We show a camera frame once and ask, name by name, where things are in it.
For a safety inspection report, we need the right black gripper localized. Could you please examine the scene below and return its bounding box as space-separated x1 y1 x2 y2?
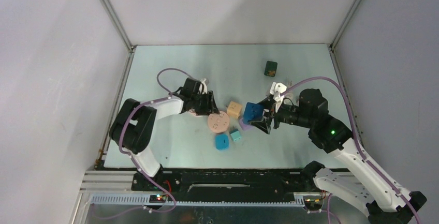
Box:
248 97 314 135

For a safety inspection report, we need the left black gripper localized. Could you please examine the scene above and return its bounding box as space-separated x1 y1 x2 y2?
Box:
191 91 219 116

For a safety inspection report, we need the dark blue cube socket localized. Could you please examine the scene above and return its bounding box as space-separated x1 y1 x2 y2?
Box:
243 102 264 125

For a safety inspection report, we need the purple power strip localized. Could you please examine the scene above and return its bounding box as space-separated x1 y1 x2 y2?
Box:
239 118 254 131

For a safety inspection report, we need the beige cube socket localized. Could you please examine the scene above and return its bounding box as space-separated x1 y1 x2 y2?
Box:
226 101 243 119

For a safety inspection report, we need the dark green cube socket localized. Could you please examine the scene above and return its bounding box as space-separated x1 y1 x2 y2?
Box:
264 61 278 77

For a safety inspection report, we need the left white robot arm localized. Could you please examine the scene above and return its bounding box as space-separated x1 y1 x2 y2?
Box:
108 78 219 191

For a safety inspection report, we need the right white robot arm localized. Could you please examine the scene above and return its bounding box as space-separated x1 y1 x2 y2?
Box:
244 89 427 223

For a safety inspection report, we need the round pink power strip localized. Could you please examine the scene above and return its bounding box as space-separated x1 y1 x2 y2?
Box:
207 111 230 133

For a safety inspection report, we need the teal small cube adapter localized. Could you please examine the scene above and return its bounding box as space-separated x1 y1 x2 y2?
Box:
230 129 242 142

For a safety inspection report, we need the light blue flat adapter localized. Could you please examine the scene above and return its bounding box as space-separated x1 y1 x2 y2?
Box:
215 133 229 151

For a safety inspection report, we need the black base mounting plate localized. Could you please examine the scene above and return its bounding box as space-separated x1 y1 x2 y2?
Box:
131 168 327 203

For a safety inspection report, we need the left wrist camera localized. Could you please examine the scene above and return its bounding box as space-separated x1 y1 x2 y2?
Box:
199 78 209 95

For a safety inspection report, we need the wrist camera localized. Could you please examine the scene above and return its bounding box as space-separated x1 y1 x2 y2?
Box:
269 82 296 112
199 78 209 95

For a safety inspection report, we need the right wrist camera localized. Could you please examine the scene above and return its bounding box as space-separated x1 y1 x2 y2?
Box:
269 82 296 112

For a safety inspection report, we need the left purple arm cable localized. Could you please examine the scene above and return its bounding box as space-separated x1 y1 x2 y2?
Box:
118 68 195 215

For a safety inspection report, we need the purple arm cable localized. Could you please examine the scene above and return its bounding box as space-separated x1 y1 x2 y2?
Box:
118 68 195 215
281 76 422 224

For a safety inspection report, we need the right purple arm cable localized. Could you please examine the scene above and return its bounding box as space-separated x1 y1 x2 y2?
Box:
281 76 422 224

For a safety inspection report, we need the grey cable duct rail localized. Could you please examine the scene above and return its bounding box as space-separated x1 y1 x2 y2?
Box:
91 195 306 207

